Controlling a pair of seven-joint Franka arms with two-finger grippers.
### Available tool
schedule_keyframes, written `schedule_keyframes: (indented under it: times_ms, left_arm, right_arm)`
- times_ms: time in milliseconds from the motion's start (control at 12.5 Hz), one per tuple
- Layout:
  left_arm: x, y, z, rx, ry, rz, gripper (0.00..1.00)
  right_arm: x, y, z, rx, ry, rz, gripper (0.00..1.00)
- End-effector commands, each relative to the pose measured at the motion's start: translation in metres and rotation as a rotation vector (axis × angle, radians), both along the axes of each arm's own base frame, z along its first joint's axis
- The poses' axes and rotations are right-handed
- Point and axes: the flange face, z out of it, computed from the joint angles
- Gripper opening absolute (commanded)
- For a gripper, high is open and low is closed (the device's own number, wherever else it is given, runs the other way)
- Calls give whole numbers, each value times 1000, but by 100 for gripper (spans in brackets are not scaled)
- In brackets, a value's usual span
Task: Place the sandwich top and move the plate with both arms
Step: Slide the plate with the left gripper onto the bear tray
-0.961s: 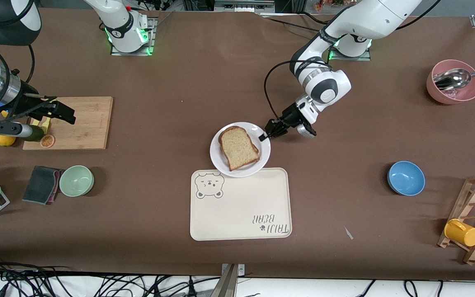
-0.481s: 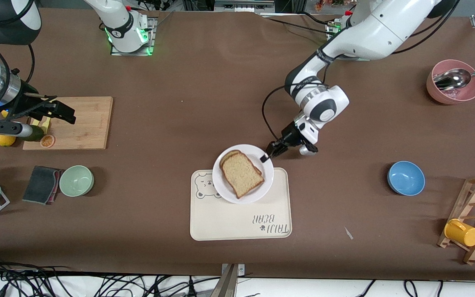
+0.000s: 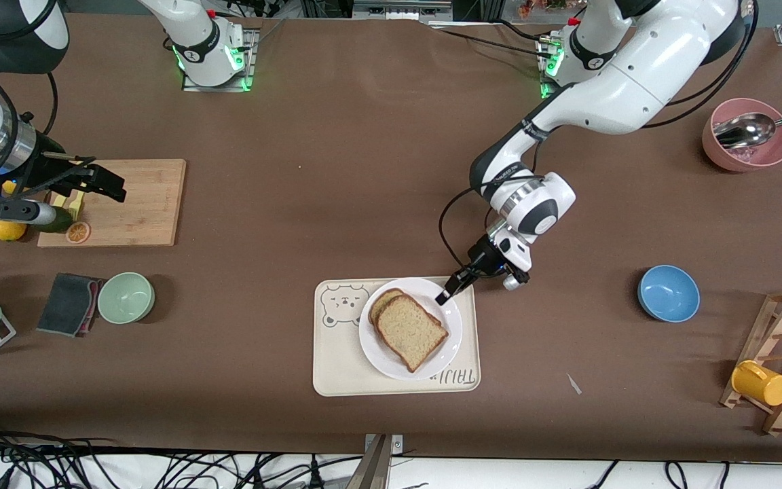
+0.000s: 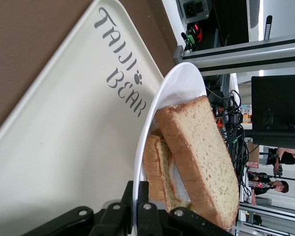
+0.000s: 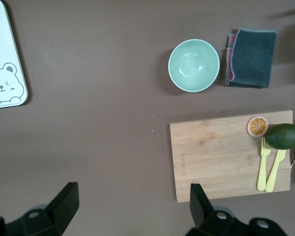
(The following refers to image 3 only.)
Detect brown crust bread slice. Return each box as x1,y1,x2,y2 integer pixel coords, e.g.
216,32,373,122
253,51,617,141
368,288,407,325
375,295,449,374

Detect round white plate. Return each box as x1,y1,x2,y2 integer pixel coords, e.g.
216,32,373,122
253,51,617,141
358,277,464,381

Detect dark green avocado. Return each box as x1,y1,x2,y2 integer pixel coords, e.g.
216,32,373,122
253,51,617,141
45,207,74,234

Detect wooden cutting board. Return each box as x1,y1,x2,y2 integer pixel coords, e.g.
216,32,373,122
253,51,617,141
37,159,187,248

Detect mint green bowl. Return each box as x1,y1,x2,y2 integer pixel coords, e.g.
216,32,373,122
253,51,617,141
97,272,156,325

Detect folded grey cloth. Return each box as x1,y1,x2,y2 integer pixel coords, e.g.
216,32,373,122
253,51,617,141
36,273,107,338

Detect cream bear print tray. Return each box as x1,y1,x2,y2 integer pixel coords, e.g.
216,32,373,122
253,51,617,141
312,275,482,397

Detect blue bowl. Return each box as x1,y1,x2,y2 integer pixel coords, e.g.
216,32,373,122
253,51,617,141
637,264,701,323

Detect pink bowl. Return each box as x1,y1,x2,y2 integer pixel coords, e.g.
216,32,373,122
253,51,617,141
702,98,782,173

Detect grey metal box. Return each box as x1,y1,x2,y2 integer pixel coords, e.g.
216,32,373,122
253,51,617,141
352,0,454,22

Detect large metal spoon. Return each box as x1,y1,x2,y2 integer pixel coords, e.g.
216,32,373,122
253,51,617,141
713,109,782,150

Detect yellow mug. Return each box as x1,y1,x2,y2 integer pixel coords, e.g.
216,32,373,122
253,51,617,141
731,360,782,408

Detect wooden mug rack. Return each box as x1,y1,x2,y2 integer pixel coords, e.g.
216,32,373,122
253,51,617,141
719,287,782,437

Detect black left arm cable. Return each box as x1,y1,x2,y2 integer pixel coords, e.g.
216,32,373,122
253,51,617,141
439,0,760,272

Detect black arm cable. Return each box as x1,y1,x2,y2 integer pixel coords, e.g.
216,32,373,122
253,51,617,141
439,0,760,272
0,68,59,198

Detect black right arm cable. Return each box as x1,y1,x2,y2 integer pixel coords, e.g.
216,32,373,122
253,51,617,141
0,68,59,198

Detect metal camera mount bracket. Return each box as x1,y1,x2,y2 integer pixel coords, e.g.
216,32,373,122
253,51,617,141
352,433,404,489

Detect black cable on table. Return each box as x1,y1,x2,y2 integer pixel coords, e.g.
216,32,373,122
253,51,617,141
425,20,558,62

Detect black cable bundle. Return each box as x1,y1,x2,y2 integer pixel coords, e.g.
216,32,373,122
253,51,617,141
0,416,365,489

